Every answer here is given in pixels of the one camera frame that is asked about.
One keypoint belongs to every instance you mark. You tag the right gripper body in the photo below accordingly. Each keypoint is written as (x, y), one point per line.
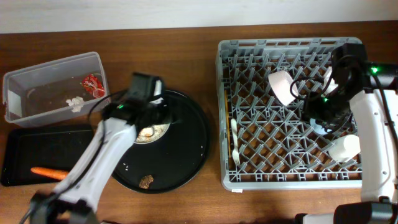
(329, 110)

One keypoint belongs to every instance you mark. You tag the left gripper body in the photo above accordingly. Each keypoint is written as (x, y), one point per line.
(160, 114)

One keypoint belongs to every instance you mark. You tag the light blue cup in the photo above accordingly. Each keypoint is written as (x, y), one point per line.
(318, 128)

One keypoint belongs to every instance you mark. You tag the grey plate with rice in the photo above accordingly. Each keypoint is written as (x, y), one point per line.
(151, 134)

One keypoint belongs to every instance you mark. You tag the cream white cup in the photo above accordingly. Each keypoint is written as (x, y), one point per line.
(345, 148)

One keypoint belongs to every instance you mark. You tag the pink bowl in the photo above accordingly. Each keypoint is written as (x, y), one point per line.
(280, 83)

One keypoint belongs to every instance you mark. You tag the wooden chopstick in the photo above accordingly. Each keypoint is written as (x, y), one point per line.
(227, 122)

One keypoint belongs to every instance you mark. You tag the red snack wrapper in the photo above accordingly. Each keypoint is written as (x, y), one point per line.
(93, 86)

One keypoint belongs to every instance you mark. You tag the white tissue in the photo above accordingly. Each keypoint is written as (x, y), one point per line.
(75, 103)

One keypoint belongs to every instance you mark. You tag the white plastic fork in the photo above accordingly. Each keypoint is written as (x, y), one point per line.
(235, 152)

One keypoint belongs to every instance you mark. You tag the orange carrot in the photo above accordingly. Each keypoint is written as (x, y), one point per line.
(51, 173)

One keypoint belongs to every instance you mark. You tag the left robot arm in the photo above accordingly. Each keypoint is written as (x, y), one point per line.
(75, 199)

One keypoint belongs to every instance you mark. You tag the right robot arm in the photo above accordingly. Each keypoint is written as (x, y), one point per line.
(367, 93)

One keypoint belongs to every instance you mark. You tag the grey dishwasher rack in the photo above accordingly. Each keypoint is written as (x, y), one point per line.
(277, 150)

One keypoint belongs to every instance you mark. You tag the round black tray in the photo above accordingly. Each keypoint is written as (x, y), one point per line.
(176, 157)

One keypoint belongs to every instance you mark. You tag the brown food scrap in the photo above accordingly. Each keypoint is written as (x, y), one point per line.
(146, 182)

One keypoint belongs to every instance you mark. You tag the clear plastic bin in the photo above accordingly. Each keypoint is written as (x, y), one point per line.
(36, 96)

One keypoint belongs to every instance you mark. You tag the black rectangular tray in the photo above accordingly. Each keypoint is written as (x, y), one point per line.
(57, 147)

